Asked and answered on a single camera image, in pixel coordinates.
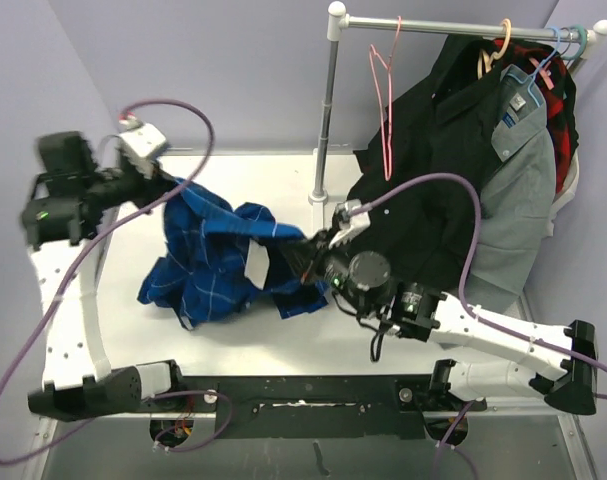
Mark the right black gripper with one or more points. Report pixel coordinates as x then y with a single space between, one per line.
310 254

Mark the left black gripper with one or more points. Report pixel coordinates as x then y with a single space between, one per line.
154 188

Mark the blue plaid shirt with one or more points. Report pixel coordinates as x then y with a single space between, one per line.
220 259

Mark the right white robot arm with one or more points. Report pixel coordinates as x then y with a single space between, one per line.
550 362

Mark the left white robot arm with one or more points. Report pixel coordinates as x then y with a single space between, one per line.
61 221

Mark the grey hanging shirt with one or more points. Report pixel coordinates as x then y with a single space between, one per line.
494 134

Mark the blue hanger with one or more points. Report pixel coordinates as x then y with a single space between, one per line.
538 69

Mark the red plaid hanging shirt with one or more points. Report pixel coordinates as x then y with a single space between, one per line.
563 132

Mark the teal hanger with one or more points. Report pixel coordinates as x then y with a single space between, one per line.
581 42

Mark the metal clothes rack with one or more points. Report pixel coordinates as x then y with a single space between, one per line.
340 20

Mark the white hanging garment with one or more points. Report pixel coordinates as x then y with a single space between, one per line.
567 193

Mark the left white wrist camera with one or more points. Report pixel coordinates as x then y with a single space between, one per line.
143 144

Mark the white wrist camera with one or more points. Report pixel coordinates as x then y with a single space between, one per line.
349 220
143 144

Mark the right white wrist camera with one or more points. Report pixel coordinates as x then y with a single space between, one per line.
349 220

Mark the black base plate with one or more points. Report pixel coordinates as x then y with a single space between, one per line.
321 407

